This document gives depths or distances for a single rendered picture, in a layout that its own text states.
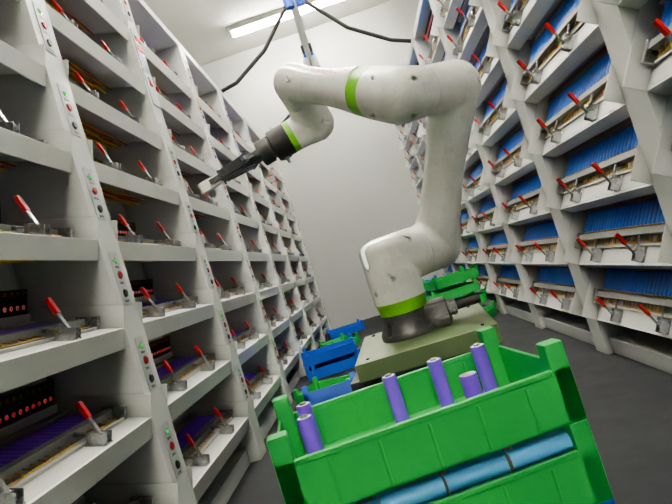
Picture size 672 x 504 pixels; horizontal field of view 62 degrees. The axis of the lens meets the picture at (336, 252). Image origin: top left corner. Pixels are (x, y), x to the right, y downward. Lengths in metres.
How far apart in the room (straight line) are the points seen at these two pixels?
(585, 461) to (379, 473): 0.20
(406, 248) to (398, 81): 0.40
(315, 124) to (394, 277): 0.51
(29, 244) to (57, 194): 0.29
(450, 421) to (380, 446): 0.07
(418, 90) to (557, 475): 0.82
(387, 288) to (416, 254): 0.11
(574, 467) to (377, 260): 0.83
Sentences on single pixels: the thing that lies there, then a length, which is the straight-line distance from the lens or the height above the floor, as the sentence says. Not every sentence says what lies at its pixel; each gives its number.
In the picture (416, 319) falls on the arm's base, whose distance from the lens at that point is 1.36.
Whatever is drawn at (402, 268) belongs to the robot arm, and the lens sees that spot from 1.34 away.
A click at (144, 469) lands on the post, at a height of 0.25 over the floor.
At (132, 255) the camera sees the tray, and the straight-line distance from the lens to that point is 1.49.
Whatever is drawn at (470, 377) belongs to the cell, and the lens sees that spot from 0.59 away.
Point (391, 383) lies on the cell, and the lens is 0.71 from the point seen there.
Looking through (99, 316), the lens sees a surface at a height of 0.59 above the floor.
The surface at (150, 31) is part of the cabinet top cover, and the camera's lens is 2.76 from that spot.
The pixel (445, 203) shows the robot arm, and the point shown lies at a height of 0.61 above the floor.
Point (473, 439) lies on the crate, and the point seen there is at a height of 0.34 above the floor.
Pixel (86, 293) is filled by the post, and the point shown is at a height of 0.65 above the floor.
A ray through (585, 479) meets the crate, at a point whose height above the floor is 0.27.
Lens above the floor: 0.53
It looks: 2 degrees up
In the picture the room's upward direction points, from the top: 18 degrees counter-clockwise
